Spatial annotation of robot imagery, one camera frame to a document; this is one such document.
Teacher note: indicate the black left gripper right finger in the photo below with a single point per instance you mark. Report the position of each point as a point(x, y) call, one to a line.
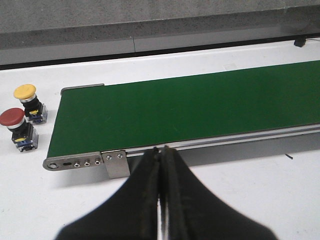
point(195, 213)

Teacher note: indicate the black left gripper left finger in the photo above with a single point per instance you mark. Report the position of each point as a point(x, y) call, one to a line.
point(129, 214)

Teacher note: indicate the green conveyor belt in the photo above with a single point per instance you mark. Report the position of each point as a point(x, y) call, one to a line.
point(306, 74)

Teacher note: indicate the yellow push button far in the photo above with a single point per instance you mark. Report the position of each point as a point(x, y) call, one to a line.
point(35, 111)

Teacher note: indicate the black sensor block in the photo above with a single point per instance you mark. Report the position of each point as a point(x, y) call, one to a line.
point(300, 42)

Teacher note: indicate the grey stone counter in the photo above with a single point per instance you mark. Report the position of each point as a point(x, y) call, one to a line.
point(35, 32)

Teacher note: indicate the aluminium conveyor frame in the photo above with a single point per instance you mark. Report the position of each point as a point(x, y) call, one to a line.
point(115, 162)

